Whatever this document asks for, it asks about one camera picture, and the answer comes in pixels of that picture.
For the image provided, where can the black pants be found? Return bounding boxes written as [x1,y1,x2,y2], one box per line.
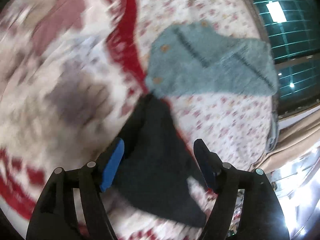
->
[113,94,206,228]

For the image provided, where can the beige curtain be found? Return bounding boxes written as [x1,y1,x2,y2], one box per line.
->
[252,110,319,173]

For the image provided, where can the white floral bed sheet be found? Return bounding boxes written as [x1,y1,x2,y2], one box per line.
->
[130,0,278,173]

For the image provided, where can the red white plush blanket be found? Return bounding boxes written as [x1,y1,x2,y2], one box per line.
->
[0,0,218,240]

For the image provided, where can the teal fleece jacket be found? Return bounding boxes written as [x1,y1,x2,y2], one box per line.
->
[145,21,279,97]

